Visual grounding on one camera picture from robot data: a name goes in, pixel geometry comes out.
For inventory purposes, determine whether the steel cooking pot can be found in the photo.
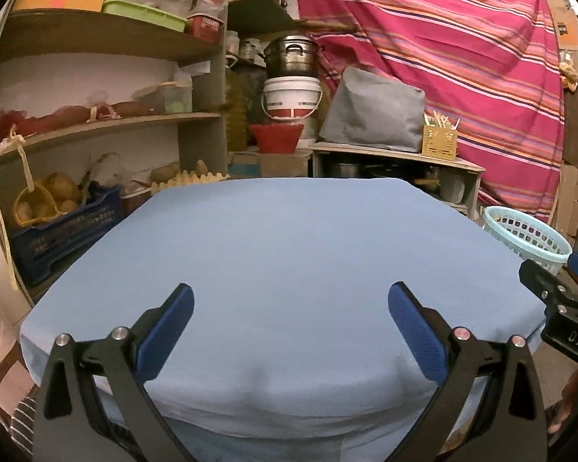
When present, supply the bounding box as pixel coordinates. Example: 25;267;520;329
263;35;321;79

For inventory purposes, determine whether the grey felt bag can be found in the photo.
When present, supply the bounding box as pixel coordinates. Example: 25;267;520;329
319;67;426;152

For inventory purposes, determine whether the light blue table cloth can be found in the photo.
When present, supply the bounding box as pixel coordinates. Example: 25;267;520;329
20;177;543;461

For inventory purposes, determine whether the yellow egg tray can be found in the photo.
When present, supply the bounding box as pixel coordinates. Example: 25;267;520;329
150;171;229;196

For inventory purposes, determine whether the white red plastic bucket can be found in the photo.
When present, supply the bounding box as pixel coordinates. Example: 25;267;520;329
261;76;323;121

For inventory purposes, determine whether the light blue waste basket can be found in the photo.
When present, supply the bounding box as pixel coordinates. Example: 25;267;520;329
482;206;572;274

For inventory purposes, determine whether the green plastic tray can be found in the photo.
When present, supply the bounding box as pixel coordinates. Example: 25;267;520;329
102;0;188;33

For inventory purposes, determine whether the striped pink curtain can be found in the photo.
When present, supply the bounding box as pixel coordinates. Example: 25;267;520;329
297;0;565;219

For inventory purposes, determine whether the person right hand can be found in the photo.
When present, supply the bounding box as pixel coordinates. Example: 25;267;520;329
546;369;578;436

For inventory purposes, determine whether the yellow utensil holder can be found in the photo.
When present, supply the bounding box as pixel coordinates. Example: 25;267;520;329
422;110;460;161

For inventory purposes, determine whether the low wooden cabinet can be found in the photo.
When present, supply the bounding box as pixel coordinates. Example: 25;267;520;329
310;142;484;219

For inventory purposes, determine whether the cardboard box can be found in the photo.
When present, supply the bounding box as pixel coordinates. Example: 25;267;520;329
227;148;312;179

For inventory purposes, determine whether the yellow oil bottle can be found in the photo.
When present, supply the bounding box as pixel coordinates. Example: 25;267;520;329
225;69;248;151

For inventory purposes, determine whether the clear plastic container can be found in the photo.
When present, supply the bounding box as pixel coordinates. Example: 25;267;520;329
132;81;193;115

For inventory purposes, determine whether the red plastic basket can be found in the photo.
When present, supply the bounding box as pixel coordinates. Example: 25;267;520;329
250;123;304;154

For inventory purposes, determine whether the wooden corner shelf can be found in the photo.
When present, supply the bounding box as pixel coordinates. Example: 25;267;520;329
0;0;227;312

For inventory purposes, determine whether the dark blue plastic crate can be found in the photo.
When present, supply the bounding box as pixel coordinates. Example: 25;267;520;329
9;181;124;285

